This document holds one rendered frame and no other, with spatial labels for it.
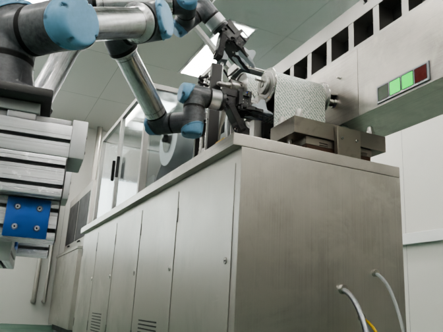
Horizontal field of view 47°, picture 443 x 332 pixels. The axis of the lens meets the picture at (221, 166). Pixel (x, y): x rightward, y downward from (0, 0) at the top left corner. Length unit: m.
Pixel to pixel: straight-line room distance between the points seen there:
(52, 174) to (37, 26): 0.32
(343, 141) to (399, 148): 3.54
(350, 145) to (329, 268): 0.45
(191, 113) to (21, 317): 5.66
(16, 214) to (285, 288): 0.79
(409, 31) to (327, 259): 0.88
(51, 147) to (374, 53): 1.35
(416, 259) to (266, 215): 3.57
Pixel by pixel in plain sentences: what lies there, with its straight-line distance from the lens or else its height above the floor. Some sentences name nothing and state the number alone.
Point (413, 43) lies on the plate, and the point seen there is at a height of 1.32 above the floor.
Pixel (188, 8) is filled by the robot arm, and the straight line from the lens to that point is 1.89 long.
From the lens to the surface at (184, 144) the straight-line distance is 2.90.
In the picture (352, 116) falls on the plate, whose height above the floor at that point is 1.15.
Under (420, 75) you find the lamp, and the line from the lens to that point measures 1.86.
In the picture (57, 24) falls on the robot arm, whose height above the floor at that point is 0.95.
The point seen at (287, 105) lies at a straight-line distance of 2.00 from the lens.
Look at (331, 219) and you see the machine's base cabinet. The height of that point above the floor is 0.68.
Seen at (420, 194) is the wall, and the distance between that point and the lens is 5.05.
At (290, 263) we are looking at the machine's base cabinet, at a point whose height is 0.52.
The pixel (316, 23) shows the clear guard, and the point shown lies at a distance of 2.52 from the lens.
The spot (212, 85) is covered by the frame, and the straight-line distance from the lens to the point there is 2.26.
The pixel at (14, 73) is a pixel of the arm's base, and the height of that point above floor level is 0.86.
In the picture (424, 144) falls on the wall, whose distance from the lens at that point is 5.12.
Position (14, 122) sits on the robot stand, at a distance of 1.18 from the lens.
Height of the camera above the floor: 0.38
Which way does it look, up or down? 16 degrees up
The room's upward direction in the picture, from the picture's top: 3 degrees clockwise
